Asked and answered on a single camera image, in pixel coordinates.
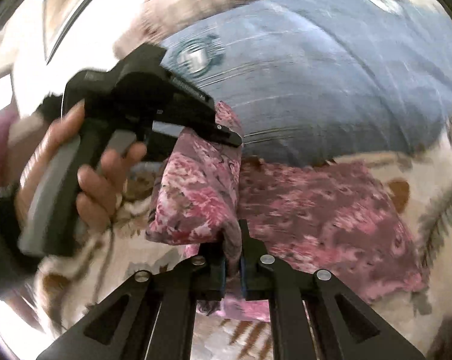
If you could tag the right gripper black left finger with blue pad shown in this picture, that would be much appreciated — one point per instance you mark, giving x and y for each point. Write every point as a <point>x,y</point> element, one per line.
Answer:
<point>148,316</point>

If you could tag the blue plaid pillow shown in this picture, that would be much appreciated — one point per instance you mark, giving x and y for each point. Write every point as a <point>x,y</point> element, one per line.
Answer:
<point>315,79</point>

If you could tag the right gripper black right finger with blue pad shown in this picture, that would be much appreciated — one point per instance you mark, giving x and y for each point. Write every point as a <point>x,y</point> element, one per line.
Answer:
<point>315,316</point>

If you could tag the pink floral small garment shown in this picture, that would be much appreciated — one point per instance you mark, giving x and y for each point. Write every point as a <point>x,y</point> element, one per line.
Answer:
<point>334,217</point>

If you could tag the person's left hand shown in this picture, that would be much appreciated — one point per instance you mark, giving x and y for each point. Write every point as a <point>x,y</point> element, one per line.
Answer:
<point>96,202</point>

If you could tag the beige leaf pattern blanket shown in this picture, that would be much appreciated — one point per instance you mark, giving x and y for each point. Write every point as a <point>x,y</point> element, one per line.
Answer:
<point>419,184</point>

